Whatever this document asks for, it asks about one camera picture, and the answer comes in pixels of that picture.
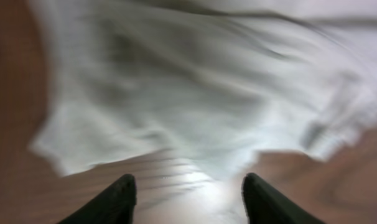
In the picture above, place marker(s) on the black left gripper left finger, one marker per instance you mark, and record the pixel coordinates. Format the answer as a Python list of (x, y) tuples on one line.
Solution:
[(114, 205)]

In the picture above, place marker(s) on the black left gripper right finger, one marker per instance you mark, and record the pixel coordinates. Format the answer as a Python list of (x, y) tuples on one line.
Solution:
[(266, 205)]

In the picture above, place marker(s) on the white t-shirt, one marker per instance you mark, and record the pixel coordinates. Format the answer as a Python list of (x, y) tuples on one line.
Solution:
[(216, 82)]

